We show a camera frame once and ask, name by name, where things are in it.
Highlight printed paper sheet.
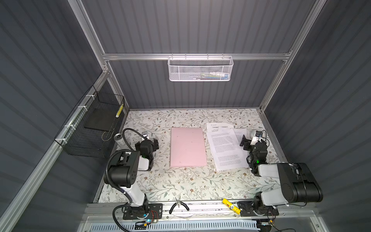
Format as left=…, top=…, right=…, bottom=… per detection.
left=206, top=128, right=248, bottom=172
left=206, top=123, right=249, bottom=142

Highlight pink file folder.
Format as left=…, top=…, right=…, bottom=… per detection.
left=170, top=127, right=207, bottom=168

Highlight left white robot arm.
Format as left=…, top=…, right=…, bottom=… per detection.
left=103, top=139, right=163, bottom=220

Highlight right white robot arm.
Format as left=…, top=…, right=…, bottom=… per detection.
left=237, top=131, right=324, bottom=217

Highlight silver metal can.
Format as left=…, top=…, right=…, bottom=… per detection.
left=114, top=133, right=125, bottom=147

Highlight floral table mat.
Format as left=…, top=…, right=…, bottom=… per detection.
left=124, top=109, right=279, bottom=202

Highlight yellow marker in basket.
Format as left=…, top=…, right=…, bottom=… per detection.
left=116, top=104, right=124, bottom=118

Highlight yellow glue tube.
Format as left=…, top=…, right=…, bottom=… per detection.
left=222, top=198, right=241, bottom=215

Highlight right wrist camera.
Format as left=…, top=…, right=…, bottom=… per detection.
left=250, top=130, right=263, bottom=146

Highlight black wire mesh basket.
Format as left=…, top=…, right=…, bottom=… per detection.
left=55, top=87, right=125, bottom=158

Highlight black handled pliers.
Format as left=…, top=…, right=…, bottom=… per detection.
left=169, top=200, right=190, bottom=215

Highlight white perforated cable tray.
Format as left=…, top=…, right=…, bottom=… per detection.
left=89, top=219, right=261, bottom=232

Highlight white wire mesh basket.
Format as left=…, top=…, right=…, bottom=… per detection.
left=167, top=56, right=234, bottom=82

